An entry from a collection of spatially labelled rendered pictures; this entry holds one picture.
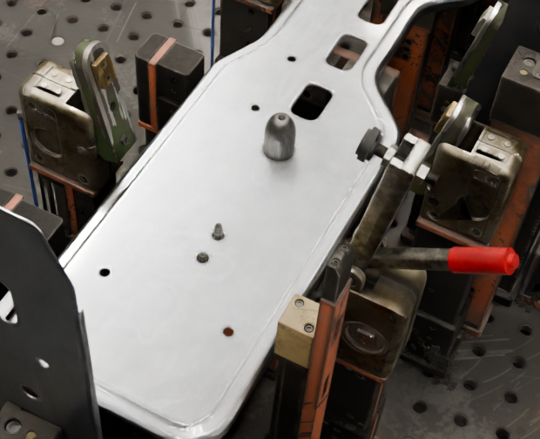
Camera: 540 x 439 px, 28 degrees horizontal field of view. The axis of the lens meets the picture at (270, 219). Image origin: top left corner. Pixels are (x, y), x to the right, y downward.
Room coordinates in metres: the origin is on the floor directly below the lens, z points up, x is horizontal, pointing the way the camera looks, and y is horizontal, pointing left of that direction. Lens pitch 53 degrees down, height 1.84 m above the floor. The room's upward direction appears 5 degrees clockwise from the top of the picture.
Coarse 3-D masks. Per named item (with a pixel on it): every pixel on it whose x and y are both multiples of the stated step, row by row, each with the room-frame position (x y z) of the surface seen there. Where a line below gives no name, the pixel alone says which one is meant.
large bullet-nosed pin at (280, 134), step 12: (276, 120) 0.73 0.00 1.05; (288, 120) 0.73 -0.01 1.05; (264, 132) 0.73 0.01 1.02; (276, 132) 0.72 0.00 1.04; (288, 132) 0.72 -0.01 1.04; (264, 144) 0.73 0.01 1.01; (276, 144) 0.72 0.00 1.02; (288, 144) 0.72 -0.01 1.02; (276, 156) 0.72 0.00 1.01; (288, 156) 0.72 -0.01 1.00
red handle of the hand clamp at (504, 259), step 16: (384, 256) 0.55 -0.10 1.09; (400, 256) 0.54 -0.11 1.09; (416, 256) 0.54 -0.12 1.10; (432, 256) 0.53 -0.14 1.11; (448, 256) 0.53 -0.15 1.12; (464, 256) 0.52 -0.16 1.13; (480, 256) 0.52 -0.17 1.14; (496, 256) 0.51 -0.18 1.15; (512, 256) 0.51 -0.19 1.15; (464, 272) 0.51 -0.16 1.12; (480, 272) 0.51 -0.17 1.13; (496, 272) 0.50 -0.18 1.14; (512, 272) 0.51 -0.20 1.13
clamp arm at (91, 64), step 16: (80, 48) 0.73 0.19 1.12; (96, 48) 0.74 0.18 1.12; (80, 64) 0.72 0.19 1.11; (96, 64) 0.72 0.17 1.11; (112, 64) 0.74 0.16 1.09; (80, 80) 0.72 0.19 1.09; (96, 80) 0.72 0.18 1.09; (112, 80) 0.74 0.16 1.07; (96, 96) 0.71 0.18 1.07; (112, 96) 0.73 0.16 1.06; (96, 112) 0.71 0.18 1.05; (112, 112) 0.72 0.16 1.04; (96, 128) 0.72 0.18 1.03; (112, 128) 0.72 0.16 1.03; (128, 128) 0.74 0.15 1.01; (96, 144) 0.72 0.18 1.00; (112, 144) 0.71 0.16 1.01; (128, 144) 0.73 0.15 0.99; (112, 160) 0.71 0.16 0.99
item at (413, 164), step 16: (368, 128) 0.57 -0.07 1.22; (368, 144) 0.56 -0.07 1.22; (416, 144) 0.56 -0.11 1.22; (368, 160) 0.55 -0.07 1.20; (384, 160) 0.55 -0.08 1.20; (400, 160) 0.54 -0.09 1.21; (416, 160) 0.55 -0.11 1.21; (384, 176) 0.54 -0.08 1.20; (400, 176) 0.53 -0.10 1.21; (416, 176) 0.54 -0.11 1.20; (432, 176) 0.54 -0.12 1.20; (384, 192) 0.54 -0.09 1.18; (400, 192) 0.53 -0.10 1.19; (368, 208) 0.54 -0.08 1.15; (384, 208) 0.54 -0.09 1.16; (368, 224) 0.54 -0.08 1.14; (384, 224) 0.54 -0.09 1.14; (352, 240) 0.55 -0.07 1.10; (368, 240) 0.54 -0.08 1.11; (368, 256) 0.54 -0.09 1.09
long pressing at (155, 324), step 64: (320, 0) 0.96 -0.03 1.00; (448, 0) 0.98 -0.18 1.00; (256, 64) 0.85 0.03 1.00; (320, 64) 0.86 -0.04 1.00; (384, 64) 0.87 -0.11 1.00; (192, 128) 0.75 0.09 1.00; (256, 128) 0.76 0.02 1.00; (320, 128) 0.76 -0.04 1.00; (384, 128) 0.77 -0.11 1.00; (128, 192) 0.66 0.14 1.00; (192, 192) 0.67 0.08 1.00; (256, 192) 0.67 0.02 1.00; (320, 192) 0.68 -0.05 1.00; (64, 256) 0.58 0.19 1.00; (128, 256) 0.58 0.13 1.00; (192, 256) 0.59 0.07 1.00; (256, 256) 0.60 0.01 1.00; (320, 256) 0.60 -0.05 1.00; (128, 320) 0.51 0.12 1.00; (192, 320) 0.52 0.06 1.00; (256, 320) 0.53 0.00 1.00; (128, 384) 0.45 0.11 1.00; (192, 384) 0.46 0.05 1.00; (256, 384) 0.47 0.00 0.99
